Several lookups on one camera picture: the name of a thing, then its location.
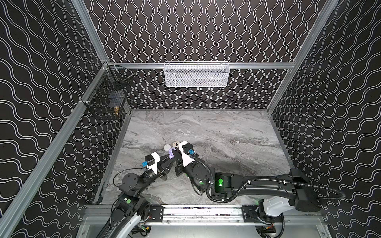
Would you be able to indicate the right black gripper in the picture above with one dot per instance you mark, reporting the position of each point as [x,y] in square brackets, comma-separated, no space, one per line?
[178,160]

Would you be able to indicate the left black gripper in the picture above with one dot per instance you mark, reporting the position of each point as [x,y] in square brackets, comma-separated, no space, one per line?
[162,168]

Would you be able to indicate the purple round charging case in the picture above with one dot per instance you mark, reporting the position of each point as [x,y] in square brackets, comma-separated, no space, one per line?
[171,153]

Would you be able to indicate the beige earbud charging case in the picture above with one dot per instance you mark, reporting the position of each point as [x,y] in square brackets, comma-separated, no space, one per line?
[175,144]

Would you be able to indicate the white round charging case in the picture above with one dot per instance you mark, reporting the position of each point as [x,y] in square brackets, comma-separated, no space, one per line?
[167,147]

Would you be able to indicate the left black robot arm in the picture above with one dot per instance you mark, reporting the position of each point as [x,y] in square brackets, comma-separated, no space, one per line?
[131,208]

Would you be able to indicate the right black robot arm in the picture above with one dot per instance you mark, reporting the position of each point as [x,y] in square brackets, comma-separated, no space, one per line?
[291,190]

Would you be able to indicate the brass object in basket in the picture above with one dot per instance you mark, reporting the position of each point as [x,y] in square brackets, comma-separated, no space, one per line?
[116,110]

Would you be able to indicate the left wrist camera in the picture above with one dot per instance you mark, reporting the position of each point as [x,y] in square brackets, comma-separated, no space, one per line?
[151,162]

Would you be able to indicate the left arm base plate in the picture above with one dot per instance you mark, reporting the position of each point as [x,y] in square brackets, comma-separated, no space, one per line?
[155,214]

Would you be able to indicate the aluminium front rail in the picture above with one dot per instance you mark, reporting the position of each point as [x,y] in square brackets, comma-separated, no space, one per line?
[200,215]

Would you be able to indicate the white mesh wall basket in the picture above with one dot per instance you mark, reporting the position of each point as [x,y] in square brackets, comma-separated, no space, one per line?
[192,74]

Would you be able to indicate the black wire wall basket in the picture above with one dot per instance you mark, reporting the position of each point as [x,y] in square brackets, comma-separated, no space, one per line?
[111,91]

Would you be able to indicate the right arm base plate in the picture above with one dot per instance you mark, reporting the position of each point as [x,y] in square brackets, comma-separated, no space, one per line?
[253,214]

